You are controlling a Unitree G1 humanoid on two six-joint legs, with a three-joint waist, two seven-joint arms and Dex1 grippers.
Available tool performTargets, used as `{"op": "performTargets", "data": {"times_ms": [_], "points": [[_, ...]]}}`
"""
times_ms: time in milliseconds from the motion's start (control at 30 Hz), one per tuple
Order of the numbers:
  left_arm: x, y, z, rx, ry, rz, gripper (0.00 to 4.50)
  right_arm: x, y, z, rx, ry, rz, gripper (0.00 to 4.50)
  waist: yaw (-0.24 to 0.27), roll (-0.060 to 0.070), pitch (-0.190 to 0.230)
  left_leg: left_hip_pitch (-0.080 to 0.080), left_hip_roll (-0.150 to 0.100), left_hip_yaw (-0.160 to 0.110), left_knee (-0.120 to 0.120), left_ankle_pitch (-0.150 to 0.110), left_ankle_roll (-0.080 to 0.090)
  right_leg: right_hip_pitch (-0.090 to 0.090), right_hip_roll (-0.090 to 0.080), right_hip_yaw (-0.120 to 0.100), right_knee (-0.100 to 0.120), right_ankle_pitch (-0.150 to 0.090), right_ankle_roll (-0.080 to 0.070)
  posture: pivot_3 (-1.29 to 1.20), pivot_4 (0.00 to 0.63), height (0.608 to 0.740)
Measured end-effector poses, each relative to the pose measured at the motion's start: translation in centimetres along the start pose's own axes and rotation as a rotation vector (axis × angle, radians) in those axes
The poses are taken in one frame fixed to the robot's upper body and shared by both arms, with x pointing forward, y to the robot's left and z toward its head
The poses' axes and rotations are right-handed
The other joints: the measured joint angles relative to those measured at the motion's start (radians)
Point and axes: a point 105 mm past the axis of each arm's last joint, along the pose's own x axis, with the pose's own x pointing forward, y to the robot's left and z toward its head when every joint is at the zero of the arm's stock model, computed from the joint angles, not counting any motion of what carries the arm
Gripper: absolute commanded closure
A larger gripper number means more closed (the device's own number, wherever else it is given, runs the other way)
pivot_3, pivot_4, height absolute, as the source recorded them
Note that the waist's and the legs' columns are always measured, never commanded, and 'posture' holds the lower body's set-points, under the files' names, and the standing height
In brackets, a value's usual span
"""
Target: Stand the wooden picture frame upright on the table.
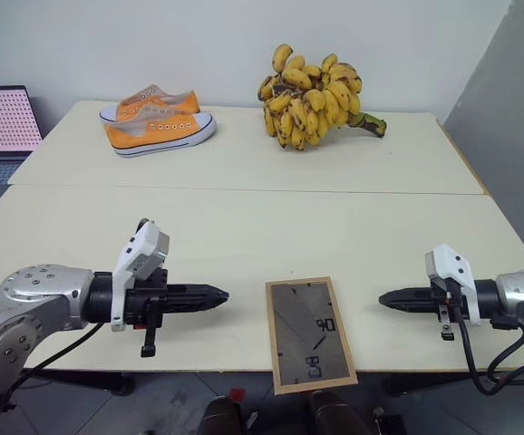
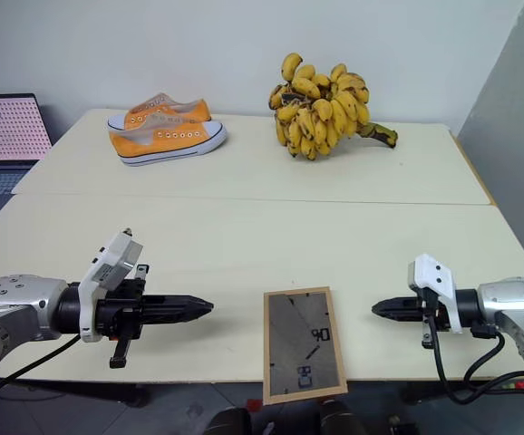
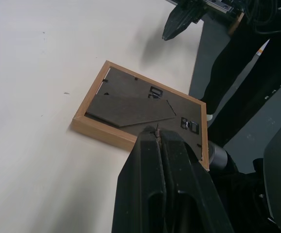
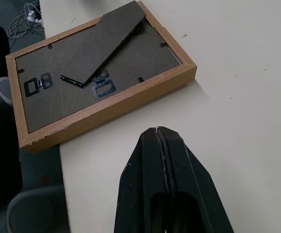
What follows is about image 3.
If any person in black trousers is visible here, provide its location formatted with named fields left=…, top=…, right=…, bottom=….
left=198, top=0, right=281, bottom=148

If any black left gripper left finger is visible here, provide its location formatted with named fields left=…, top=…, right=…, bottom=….
left=111, top=125, right=167, bottom=233

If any black cable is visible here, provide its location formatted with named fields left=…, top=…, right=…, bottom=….
left=246, top=0, right=281, bottom=36

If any wooden picture frame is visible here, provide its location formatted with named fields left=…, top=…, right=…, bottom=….
left=71, top=60, right=210, bottom=172

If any tan wooden piece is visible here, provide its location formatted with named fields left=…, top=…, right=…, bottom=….
left=228, top=12, right=245, bottom=36

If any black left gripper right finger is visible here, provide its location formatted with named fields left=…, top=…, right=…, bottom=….
left=159, top=130, right=235, bottom=233

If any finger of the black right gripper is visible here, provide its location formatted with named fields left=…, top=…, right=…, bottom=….
left=161, top=2, right=197, bottom=42
left=191, top=6, right=206, bottom=25

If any grey and black robot leg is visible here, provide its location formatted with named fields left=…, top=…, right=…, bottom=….
left=207, top=142, right=281, bottom=233

